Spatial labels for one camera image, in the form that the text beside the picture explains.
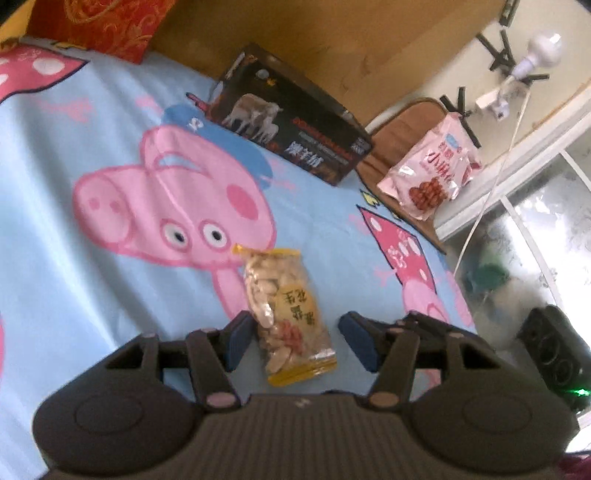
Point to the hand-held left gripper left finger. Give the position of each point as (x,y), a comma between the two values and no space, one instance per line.
(240,342)

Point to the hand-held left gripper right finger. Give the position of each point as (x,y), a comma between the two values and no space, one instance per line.
(358,345)

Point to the yellow peanut packet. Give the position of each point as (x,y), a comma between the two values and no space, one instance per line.
(286,314)

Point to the green round object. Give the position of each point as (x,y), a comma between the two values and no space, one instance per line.
(482,277)

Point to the blue pink cartoon blanket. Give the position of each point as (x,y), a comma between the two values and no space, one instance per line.
(92,286)

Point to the pink snack bag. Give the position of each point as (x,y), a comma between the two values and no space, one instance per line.
(429,170)

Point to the black speaker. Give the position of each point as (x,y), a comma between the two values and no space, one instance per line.
(556,350)

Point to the brown seat cushion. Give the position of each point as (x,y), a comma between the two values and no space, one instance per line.
(406,134)

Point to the black printed cardboard box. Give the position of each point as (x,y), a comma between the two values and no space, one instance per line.
(295,120)

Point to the wooden headboard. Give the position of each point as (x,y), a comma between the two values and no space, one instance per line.
(323,41)

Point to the white bulb-shaped lamp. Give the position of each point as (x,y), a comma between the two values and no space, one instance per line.
(540,53)

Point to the red gift bag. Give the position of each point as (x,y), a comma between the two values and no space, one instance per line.
(106,23)

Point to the white window frame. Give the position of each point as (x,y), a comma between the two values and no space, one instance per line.
(517,184)

